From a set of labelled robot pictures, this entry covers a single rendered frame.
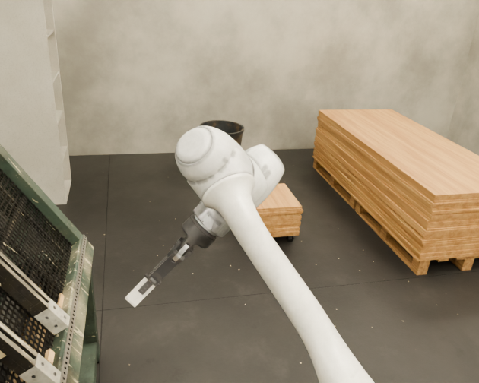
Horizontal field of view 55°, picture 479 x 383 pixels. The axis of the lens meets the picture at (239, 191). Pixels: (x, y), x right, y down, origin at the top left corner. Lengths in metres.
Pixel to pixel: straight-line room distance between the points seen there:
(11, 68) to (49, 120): 0.55
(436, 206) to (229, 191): 3.34
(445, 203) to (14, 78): 3.88
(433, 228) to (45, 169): 3.64
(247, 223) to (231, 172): 0.09
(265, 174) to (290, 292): 0.25
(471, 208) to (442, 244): 0.37
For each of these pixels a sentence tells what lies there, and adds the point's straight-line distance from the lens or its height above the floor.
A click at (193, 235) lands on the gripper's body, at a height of 1.79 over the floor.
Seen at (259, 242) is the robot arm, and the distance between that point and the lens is 0.78.
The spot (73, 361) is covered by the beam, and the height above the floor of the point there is 0.84.
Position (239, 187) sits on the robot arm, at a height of 1.95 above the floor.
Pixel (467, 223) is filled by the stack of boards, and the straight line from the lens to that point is 4.33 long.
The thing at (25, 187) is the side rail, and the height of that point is 1.24.
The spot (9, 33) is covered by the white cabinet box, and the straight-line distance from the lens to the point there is 4.69.
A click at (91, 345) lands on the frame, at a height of 0.18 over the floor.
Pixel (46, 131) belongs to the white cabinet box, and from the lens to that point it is 4.85.
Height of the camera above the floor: 2.29
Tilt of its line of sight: 25 degrees down
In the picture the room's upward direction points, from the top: 4 degrees clockwise
